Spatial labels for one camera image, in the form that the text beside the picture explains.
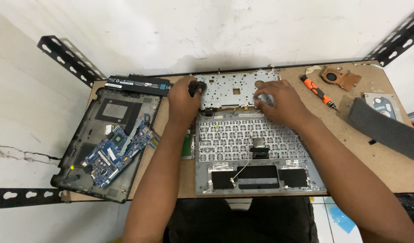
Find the person's right hand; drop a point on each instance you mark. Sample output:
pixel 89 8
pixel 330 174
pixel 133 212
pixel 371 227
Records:
pixel 284 104

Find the person's left hand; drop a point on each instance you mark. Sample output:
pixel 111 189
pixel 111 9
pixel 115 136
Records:
pixel 181 104

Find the person's left fingers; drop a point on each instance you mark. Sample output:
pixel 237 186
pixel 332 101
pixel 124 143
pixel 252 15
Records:
pixel 190 81

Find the small black laptop speaker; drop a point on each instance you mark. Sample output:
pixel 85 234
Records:
pixel 197 88

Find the silver perforated keyboard backplate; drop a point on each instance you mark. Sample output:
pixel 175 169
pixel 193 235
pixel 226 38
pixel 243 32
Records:
pixel 227 88

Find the black laptop battery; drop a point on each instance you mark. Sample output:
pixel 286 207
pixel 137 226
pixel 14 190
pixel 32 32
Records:
pixel 139 85

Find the grey laptop palmrest keyboard assembly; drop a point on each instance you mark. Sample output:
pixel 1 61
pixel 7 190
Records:
pixel 227 135

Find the small green circuit board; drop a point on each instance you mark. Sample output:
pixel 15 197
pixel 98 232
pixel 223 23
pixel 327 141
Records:
pixel 186 147

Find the black flat ribbon connector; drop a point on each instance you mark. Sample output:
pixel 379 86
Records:
pixel 259 152

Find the black laptop bottom case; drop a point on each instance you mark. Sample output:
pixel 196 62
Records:
pixel 92 104

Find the blue laptop motherboard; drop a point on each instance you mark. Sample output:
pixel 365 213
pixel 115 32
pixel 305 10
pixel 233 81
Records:
pixel 109 155

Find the white tape scrap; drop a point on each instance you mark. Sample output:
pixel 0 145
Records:
pixel 311 69

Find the black slotted metal angle bar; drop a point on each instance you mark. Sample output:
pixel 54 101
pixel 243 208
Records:
pixel 68 60
pixel 21 197
pixel 397 39

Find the orange black screwdriver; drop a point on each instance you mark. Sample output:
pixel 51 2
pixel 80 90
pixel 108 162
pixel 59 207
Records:
pixel 315 90

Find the person's black trousers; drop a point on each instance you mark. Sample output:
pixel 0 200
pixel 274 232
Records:
pixel 240 221

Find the copper laptop cooling fan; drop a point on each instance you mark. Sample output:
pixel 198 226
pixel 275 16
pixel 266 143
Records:
pixel 340 78

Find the small black rubber piece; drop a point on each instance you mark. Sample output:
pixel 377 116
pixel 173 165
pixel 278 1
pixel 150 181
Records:
pixel 372 142

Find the silver hard drive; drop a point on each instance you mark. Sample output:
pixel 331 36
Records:
pixel 384 104

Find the grey foam pad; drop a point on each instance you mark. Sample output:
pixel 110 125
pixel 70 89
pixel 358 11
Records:
pixel 385 130

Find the blue plastic scrap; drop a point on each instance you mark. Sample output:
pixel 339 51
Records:
pixel 342 219

